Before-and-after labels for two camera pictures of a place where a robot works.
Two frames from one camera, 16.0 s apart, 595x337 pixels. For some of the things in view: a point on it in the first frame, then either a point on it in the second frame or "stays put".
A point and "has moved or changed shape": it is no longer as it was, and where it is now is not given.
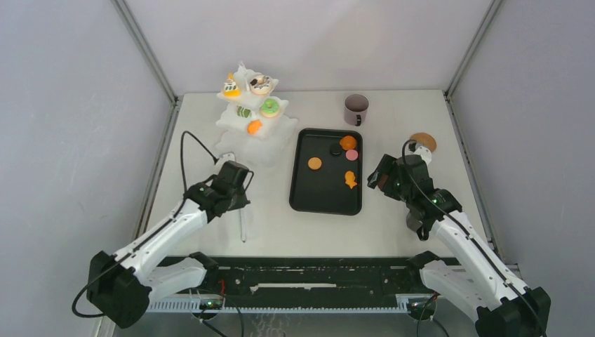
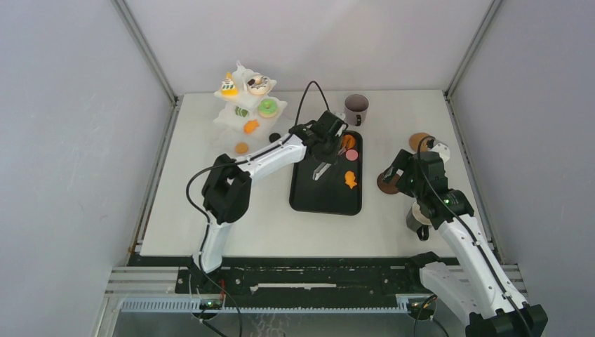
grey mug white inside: [412, 223] stays put
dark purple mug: [356, 107] stays put
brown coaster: [425, 140] stays put
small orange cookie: [314, 163] -> [241, 147]
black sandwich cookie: [335, 149] has moved or changed shape
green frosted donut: [269, 108] stays put
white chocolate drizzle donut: [260, 84] stays put
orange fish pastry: [254, 126] stays put
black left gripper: [241, 201] -> [332, 157]
